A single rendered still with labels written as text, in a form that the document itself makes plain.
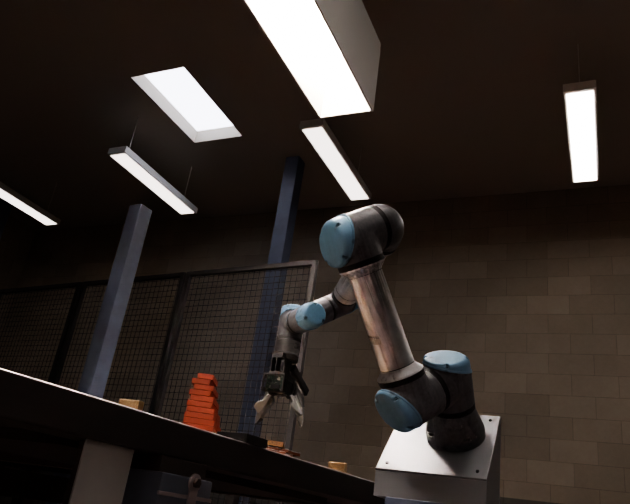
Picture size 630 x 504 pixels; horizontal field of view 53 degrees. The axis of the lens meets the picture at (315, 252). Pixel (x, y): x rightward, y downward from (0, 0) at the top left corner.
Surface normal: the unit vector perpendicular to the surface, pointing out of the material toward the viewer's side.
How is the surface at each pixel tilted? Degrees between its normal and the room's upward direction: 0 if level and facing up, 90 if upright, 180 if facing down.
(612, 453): 90
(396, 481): 90
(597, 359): 90
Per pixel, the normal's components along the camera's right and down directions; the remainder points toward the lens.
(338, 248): -0.83, 0.16
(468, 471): -0.17, -0.95
